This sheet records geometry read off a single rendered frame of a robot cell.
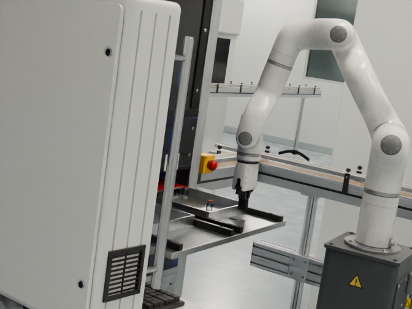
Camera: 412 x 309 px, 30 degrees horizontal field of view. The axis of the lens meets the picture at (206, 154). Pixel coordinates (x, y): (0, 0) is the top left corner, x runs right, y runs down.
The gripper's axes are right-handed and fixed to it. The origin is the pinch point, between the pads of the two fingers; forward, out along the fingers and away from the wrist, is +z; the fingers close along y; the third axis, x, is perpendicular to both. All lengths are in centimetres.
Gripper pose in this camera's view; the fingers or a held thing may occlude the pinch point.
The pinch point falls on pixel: (243, 203)
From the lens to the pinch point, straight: 270.3
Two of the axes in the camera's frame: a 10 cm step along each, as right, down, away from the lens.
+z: -1.0, 9.8, 1.5
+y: -5.4, 0.7, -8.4
